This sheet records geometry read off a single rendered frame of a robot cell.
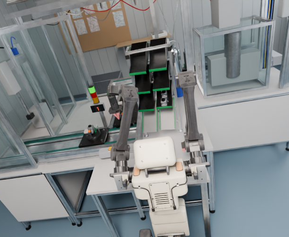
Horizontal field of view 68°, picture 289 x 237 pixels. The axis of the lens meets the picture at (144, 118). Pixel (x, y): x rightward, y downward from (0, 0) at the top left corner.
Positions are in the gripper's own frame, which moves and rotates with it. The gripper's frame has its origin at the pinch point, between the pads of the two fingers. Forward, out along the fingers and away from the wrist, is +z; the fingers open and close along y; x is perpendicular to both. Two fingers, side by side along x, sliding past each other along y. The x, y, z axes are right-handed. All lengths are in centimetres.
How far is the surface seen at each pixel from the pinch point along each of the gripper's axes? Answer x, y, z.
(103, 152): 5.9, 19.8, 27.0
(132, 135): -18.3, -2.4, 31.9
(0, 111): 2, 87, -24
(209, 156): 6, -66, 48
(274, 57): -136, -182, 30
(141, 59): -26.7, -24.5, -34.2
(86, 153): -0.8, 37.8, 30.7
